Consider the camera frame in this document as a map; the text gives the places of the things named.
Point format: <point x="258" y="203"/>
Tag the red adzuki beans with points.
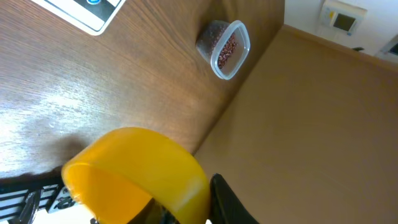
<point x="212" y="36"/>

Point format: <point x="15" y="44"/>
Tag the white digital kitchen scale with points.
<point x="91" y="16"/>

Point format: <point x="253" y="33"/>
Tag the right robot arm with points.
<point x="23" y="199"/>

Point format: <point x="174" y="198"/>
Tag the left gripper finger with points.
<point x="226" y="208"/>

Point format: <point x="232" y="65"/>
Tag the yellow plastic scoop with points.
<point x="117" y="176"/>

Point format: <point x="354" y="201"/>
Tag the clear plastic food container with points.
<point x="235" y="62"/>

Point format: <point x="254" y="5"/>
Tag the white wall control panel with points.
<point x="341" y="16"/>

